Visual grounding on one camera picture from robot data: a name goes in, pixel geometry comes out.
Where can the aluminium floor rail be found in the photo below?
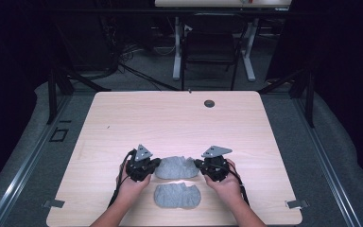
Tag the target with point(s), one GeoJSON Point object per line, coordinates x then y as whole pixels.
{"type": "Point", "coordinates": [324, 164]}
{"type": "Point", "coordinates": [28, 164]}

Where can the white desk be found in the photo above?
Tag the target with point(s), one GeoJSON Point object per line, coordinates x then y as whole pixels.
{"type": "Point", "coordinates": [220, 3]}

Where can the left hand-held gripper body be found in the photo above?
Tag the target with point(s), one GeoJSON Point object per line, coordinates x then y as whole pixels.
{"type": "Point", "coordinates": [140, 165]}

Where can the grey tape tab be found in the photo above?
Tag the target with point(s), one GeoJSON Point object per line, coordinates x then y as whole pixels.
{"type": "Point", "coordinates": [54, 203]}
{"type": "Point", "coordinates": [297, 204]}

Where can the black metal stand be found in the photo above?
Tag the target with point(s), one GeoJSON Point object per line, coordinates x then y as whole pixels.
{"type": "Point", "coordinates": [53, 94]}
{"type": "Point", "coordinates": [309, 97]}

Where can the black chair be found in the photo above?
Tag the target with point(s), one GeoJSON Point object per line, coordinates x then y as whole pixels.
{"type": "Point", "coordinates": [211, 47]}

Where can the dark round table grommet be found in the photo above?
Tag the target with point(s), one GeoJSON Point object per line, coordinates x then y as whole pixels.
{"type": "Point", "coordinates": [209, 103]}

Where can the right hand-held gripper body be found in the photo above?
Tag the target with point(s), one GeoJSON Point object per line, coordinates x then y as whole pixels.
{"type": "Point", "coordinates": [216, 165]}

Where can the person's left hand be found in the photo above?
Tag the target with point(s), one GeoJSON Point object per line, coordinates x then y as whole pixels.
{"type": "Point", "coordinates": [132, 189]}

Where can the grey sock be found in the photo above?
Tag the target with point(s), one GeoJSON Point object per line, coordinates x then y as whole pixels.
{"type": "Point", "coordinates": [176, 195]}
{"type": "Point", "coordinates": [176, 168]}

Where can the person's right hand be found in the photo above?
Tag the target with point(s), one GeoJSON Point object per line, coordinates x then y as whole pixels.
{"type": "Point", "coordinates": [227, 187]}

